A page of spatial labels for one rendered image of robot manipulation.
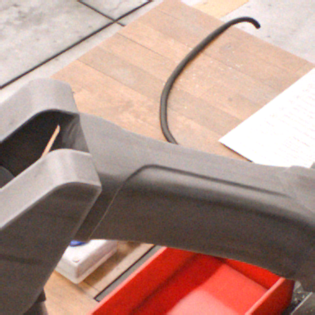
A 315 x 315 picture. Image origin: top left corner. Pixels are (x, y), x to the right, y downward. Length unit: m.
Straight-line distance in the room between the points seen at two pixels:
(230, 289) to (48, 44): 1.95
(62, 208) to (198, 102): 0.78
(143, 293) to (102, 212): 0.48
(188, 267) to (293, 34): 1.99
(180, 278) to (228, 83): 0.35
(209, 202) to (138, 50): 0.81
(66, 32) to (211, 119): 1.75
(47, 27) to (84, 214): 2.48
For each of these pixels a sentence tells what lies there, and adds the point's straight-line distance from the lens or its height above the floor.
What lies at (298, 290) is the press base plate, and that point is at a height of 0.90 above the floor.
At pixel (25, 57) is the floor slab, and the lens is 2.89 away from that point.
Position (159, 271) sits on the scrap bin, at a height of 0.93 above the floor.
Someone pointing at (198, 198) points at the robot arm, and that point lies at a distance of 0.58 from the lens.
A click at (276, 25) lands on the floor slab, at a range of 3.05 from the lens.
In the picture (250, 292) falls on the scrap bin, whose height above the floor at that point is 0.90.
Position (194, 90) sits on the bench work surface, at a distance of 1.31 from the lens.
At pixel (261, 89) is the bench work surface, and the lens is 1.32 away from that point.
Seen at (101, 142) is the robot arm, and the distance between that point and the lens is 0.56.
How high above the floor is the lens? 1.71
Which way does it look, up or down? 44 degrees down
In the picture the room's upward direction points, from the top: straight up
